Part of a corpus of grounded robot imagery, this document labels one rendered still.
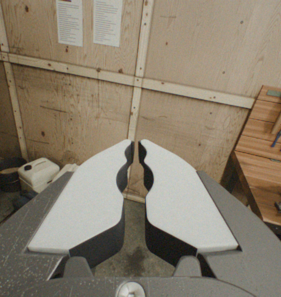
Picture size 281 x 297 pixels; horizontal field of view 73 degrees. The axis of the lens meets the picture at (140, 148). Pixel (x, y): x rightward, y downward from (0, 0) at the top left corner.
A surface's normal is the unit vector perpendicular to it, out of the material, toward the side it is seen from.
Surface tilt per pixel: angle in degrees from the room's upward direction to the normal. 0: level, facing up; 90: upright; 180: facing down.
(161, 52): 89
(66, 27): 90
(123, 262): 0
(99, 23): 90
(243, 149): 90
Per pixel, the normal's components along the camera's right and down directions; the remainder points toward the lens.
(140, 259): 0.14, -0.87
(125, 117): -0.23, 0.44
